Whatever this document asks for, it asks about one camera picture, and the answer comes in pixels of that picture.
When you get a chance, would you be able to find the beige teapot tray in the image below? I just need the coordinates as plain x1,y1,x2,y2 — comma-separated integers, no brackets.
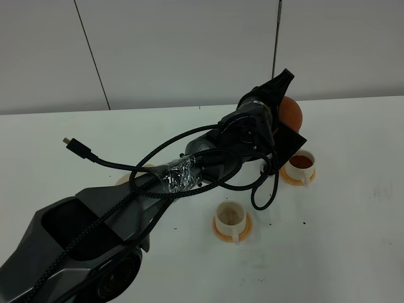
116,164,154,186

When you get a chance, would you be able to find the white teacup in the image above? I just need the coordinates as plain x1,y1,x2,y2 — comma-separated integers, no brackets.
285,149,315,187
215,201,246,225

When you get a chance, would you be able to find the white far teacup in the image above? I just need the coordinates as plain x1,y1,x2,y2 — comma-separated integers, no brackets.
285,149,315,187

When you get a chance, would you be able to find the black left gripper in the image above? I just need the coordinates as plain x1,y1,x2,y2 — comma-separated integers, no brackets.
235,69,294,139

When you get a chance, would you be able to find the orange far saucer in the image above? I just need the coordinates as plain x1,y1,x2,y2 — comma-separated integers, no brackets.
280,168,316,186

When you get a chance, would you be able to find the brown clay teapot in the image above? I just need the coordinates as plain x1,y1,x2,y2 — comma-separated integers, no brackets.
271,96,302,133

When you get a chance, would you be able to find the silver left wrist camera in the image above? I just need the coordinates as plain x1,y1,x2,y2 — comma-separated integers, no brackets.
273,122,307,170

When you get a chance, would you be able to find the orange near saucer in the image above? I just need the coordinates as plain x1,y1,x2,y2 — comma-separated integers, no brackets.
212,212,253,243

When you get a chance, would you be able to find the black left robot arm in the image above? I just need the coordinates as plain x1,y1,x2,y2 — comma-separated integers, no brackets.
1,70,294,302

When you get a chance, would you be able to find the orange saucer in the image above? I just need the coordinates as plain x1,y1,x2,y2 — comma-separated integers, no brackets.
280,168,316,186
212,212,253,243

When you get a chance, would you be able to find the white near teacup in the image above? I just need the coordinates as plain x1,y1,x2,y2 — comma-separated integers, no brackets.
215,201,246,225

